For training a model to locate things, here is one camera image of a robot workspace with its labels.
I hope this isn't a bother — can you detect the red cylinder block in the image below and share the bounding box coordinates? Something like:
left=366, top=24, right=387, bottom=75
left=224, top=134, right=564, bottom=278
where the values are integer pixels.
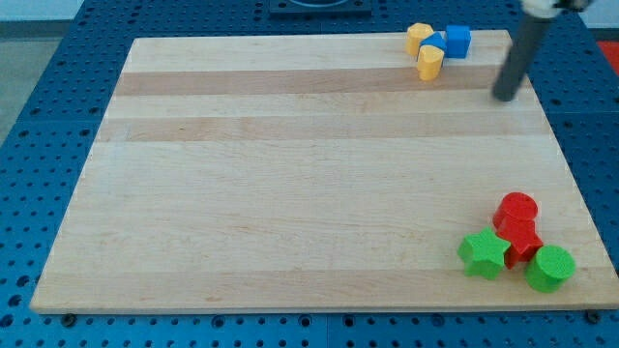
left=492, top=191, right=539, bottom=228

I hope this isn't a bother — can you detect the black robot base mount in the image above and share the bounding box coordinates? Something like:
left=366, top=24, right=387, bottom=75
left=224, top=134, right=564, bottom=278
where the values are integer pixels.
left=267, top=0, right=373, bottom=16

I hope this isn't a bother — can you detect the red pentagon block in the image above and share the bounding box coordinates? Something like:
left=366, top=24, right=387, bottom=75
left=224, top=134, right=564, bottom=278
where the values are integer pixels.
left=497, top=217, right=544, bottom=269

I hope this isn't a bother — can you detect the green star block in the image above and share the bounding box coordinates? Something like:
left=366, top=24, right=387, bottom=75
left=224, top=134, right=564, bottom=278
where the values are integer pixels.
left=457, top=226, right=511, bottom=280

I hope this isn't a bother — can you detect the blue triangle block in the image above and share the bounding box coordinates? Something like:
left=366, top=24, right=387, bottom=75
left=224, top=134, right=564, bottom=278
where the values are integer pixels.
left=420, top=32, right=447, bottom=52

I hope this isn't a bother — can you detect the green cylinder block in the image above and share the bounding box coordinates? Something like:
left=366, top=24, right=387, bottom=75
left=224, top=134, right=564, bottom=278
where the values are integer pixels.
left=524, top=245, right=576, bottom=293

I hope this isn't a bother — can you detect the yellow hexagon block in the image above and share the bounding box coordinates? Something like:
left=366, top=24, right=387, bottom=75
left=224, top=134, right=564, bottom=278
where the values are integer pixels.
left=405, top=22, right=434, bottom=57

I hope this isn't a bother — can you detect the yellow heart block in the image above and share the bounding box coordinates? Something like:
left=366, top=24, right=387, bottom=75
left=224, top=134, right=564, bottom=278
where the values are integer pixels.
left=417, top=45, right=444, bottom=81

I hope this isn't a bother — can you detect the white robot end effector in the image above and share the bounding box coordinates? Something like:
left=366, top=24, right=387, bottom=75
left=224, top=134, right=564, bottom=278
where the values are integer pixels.
left=520, top=0, right=594, bottom=19

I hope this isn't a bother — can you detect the blue cube block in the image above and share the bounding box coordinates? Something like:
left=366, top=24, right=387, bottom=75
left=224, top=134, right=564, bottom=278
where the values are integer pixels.
left=445, top=25, right=471, bottom=59

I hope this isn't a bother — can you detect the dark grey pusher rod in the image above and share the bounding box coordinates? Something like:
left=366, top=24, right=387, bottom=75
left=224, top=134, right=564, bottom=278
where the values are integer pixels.
left=491, top=14, right=552, bottom=102

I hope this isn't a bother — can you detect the light wooden board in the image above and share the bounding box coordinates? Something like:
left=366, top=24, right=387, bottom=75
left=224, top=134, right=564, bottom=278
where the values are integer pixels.
left=30, top=30, right=618, bottom=314

